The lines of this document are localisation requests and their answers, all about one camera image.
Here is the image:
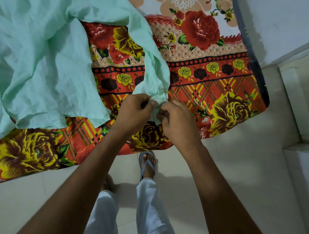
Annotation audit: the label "person's left hand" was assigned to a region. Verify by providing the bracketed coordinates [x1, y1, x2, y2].
[113, 93, 159, 138]

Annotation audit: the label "person's right hand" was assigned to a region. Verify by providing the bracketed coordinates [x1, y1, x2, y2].
[156, 100, 204, 155]

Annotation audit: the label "mint green shirt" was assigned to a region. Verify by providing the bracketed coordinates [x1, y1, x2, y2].
[0, 0, 171, 140]

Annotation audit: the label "person's right forearm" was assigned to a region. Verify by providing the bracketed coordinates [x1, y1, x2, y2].
[181, 144, 264, 234]

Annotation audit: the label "person's left forearm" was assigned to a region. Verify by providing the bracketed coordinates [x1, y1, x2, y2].
[17, 127, 131, 234]

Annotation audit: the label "right blue flip-flop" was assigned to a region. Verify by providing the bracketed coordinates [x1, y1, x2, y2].
[138, 151, 157, 182]

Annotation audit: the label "red floral bedsheet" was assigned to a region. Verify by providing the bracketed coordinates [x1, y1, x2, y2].
[0, 0, 270, 183]

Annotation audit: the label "light blue jeans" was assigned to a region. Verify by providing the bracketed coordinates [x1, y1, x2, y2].
[83, 177, 176, 234]

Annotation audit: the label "dark mattress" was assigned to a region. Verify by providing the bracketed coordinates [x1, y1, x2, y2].
[232, 0, 270, 108]

